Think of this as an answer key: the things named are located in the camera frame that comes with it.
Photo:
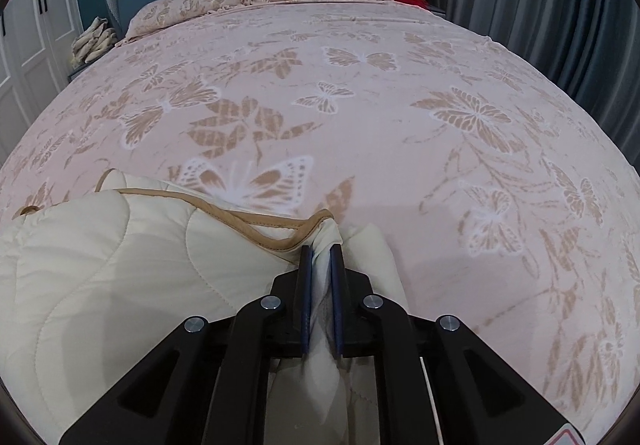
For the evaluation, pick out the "white wardrobe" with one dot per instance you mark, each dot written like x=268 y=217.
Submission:
x=35 y=35

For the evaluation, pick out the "pink butterfly print quilt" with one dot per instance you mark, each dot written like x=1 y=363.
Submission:
x=400 y=150

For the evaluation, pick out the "blue-grey nightstand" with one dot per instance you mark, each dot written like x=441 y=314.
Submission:
x=436 y=9
x=76 y=73

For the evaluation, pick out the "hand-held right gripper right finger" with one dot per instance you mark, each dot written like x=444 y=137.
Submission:
x=337 y=315

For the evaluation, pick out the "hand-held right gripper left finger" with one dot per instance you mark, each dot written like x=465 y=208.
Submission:
x=306 y=315

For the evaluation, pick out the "stack of folded patterned cloths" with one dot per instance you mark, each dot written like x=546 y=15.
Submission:
x=92 y=42

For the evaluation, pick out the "cream quilted jacket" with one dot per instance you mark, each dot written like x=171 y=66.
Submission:
x=125 y=265

